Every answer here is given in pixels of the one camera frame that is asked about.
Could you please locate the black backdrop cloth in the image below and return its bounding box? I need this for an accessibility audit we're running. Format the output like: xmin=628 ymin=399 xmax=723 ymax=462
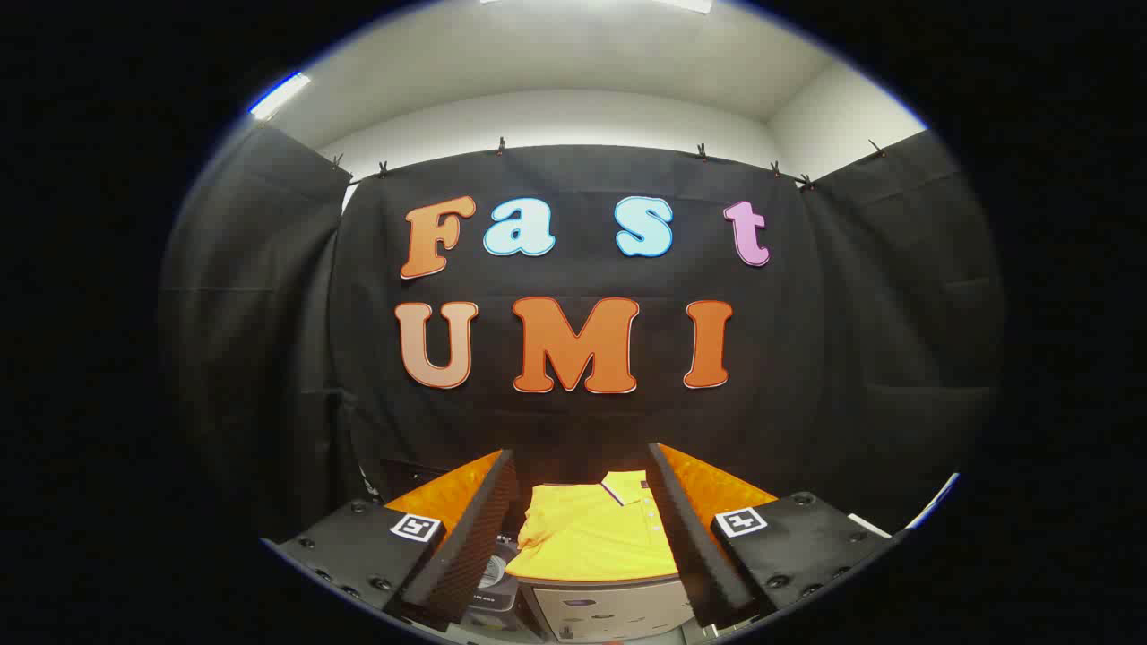
xmin=160 ymin=125 xmax=1005 ymax=543

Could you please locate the ceiling light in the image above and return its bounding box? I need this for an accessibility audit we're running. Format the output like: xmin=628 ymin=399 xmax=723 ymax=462
xmin=248 ymin=72 xmax=313 ymax=121

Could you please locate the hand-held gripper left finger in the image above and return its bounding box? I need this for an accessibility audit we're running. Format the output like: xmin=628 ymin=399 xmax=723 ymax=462
xmin=260 ymin=448 xmax=522 ymax=632

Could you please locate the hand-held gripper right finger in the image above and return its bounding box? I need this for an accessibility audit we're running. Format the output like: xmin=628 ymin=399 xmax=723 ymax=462
xmin=646 ymin=442 xmax=898 ymax=629

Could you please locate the yellow-orange collared shirt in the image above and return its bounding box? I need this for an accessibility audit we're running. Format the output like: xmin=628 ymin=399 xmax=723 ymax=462
xmin=506 ymin=470 xmax=679 ymax=583

